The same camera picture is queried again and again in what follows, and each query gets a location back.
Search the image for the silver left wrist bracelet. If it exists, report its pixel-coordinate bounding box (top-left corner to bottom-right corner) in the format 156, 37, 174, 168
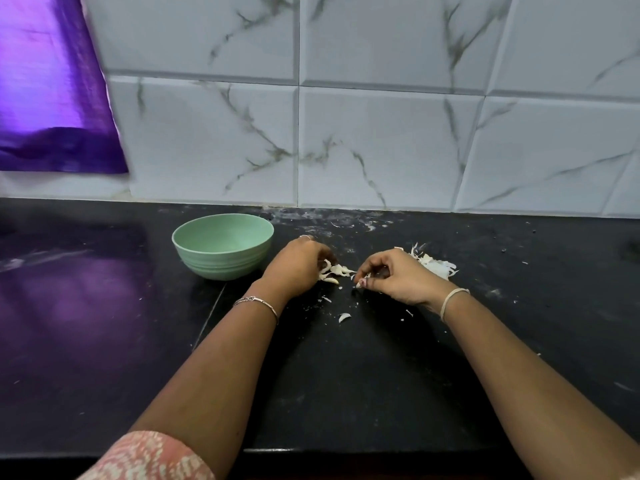
233, 295, 281, 324

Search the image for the silver right wrist bracelet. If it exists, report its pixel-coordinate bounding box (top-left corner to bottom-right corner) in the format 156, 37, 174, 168
439, 287, 471, 324

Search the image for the pink patterned left sleeve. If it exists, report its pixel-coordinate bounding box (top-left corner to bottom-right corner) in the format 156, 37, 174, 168
78, 429, 217, 480

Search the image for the garlic clove cluster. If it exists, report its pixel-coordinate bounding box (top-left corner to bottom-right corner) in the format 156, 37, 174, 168
318, 259, 357, 287

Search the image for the person's right hand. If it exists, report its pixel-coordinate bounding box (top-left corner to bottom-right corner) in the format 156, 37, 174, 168
353, 247, 458, 310

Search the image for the person's right forearm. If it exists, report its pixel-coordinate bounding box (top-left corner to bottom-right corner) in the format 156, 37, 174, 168
440, 293, 640, 480

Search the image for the person's left forearm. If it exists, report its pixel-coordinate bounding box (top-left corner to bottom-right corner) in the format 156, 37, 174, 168
130, 295, 291, 466

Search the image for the silver wrist bracelet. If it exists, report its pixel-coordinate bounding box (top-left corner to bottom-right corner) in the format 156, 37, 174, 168
439, 287, 471, 324
233, 295, 281, 324

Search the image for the mint green bowl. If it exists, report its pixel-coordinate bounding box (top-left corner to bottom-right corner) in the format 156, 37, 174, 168
171, 213, 276, 282

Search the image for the person's left hand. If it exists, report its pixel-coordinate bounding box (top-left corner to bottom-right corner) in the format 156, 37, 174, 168
259, 235, 336, 304

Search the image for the purple cloth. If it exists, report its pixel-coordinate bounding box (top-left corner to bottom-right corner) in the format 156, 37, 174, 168
0, 0, 130, 176

